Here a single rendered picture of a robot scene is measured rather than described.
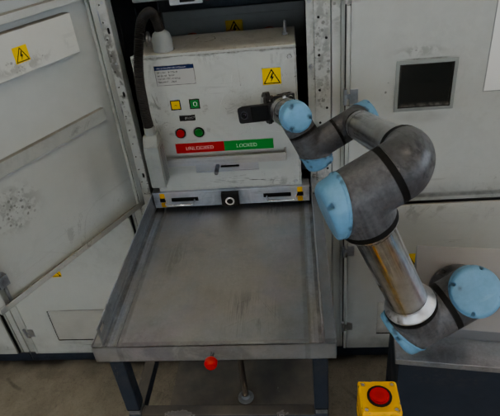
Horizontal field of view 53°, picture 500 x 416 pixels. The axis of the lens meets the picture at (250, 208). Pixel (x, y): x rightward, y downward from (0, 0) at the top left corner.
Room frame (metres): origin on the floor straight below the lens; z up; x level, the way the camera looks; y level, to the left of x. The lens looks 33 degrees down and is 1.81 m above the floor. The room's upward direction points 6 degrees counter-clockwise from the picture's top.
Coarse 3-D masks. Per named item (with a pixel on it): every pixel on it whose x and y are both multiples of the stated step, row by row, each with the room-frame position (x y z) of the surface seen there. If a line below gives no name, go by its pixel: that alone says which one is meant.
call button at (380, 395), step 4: (376, 388) 0.65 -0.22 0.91; (380, 388) 0.65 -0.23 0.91; (372, 392) 0.65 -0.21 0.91; (376, 392) 0.64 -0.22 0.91; (380, 392) 0.64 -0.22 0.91; (384, 392) 0.64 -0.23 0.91; (388, 392) 0.64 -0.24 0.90; (372, 396) 0.64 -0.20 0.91; (376, 396) 0.63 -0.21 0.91; (380, 396) 0.63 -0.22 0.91; (384, 396) 0.63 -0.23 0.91; (388, 396) 0.63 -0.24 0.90; (372, 400) 0.63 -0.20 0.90; (376, 400) 0.63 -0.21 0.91; (380, 400) 0.62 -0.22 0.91; (384, 400) 0.62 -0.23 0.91; (388, 400) 0.62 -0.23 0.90
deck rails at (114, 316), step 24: (144, 216) 1.40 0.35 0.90; (312, 216) 1.37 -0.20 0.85; (144, 240) 1.34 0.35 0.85; (312, 240) 1.24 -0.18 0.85; (144, 264) 1.22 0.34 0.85; (312, 264) 1.13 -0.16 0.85; (120, 288) 1.09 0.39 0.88; (312, 288) 1.03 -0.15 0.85; (120, 312) 1.02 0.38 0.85; (312, 312) 0.94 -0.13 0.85; (312, 336) 0.86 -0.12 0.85
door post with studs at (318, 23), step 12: (312, 0) 1.52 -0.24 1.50; (324, 0) 1.51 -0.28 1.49; (312, 12) 1.52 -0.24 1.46; (324, 12) 1.51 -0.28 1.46; (312, 24) 1.52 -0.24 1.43; (324, 24) 1.51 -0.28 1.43; (312, 36) 1.52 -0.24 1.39; (324, 36) 1.51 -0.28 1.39; (312, 48) 1.52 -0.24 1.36; (324, 48) 1.51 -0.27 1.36; (312, 60) 1.52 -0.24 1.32; (324, 60) 1.51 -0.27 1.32; (312, 72) 1.52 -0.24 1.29; (324, 72) 1.51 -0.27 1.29; (312, 84) 1.52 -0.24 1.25; (324, 84) 1.51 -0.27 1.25; (312, 96) 1.52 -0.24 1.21; (324, 96) 1.51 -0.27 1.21; (312, 108) 1.52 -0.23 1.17; (324, 108) 1.51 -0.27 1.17; (324, 120) 1.51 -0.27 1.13; (324, 168) 1.51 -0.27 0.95; (312, 180) 1.52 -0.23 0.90; (312, 192) 1.52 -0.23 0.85; (324, 228) 1.51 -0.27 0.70
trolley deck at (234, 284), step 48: (192, 240) 1.32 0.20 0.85; (240, 240) 1.29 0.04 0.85; (288, 240) 1.26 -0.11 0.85; (144, 288) 1.11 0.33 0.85; (192, 288) 1.09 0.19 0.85; (240, 288) 1.07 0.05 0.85; (288, 288) 1.05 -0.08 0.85; (96, 336) 0.94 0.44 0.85; (144, 336) 0.93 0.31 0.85; (192, 336) 0.91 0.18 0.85; (240, 336) 0.89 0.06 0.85; (288, 336) 0.87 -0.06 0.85; (336, 336) 0.85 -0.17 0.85
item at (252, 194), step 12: (156, 192) 1.52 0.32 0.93; (168, 192) 1.51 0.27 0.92; (180, 192) 1.50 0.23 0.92; (192, 192) 1.49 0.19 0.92; (204, 192) 1.49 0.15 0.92; (216, 192) 1.49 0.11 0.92; (240, 192) 1.48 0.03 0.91; (252, 192) 1.47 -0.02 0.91; (264, 192) 1.47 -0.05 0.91; (276, 192) 1.46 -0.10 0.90; (288, 192) 1.46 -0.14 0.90; (300, 192) 1.45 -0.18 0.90; (156, 204) 1.51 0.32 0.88; (204, 204) 1.49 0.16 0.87; (216, 204) 1.49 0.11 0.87
